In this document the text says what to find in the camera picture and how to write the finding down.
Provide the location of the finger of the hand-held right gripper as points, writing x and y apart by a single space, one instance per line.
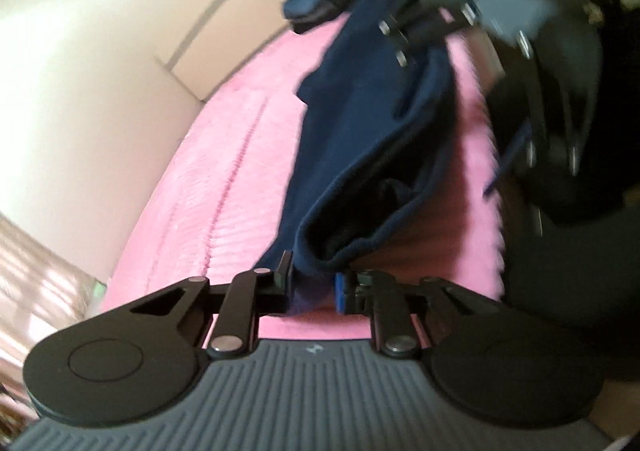
425 23

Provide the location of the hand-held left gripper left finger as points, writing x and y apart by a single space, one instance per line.
282 281

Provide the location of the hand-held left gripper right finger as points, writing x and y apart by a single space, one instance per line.
341 293

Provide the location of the navy blue knit sweater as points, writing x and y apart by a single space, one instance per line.
360 131

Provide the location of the pink ribbed blanket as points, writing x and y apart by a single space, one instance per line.
235 171

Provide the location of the light green floor object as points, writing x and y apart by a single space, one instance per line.
99 288

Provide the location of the beige bed headboard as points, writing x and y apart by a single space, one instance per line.
215 31

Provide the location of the pink sheer curtain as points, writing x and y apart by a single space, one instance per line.
35 291

